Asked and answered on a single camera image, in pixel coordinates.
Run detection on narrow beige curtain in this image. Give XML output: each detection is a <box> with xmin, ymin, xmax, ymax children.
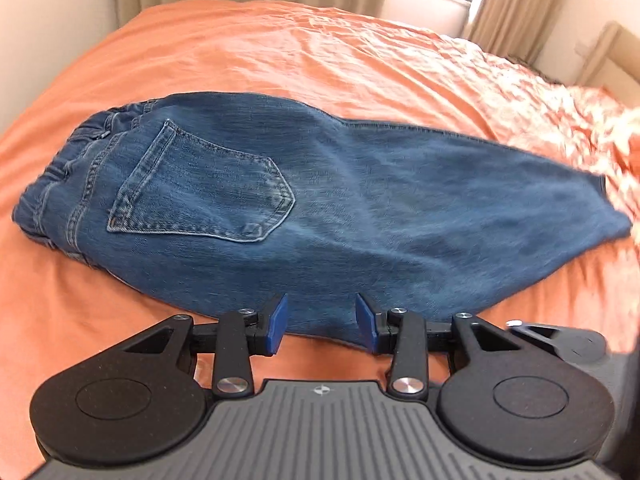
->
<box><xmin>462</xmin><ymin>0</ymin><xmax>567</xmax><ymax>62</ymax></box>

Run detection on beige wooden furniture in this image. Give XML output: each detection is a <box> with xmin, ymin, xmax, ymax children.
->
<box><xmin>577</xmin><ymin>21</ymin><xmax>640</xmax><ymax>106</ymax></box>

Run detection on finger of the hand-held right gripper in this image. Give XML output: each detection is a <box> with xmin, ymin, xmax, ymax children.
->
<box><xmin>506</xmin><ymin>319</ymin><xmax>568</xmax><ymax>350</ymax></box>

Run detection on blue denim pants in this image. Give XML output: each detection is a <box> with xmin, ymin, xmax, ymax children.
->
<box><xmin>11</xmin><ymin>91</ymin><xmax>632</xmax><ymax>356</ymax></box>

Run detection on orange bed sheet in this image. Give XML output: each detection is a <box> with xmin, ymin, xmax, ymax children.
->
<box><xmin>0</xmin><ymin>0</ymin><xmax>640</xmax><ymax>466</ymax></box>

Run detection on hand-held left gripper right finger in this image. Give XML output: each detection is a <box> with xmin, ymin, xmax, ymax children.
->
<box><xmin>353</xmin><ymin>292</ymin><xmax>523</xmax><ymax>403</ymax></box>

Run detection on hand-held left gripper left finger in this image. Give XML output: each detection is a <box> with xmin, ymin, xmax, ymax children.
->
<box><xmin>122</xmin><ymin>293</ymin><xmax>290</xmax><ymax>401</ymax></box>

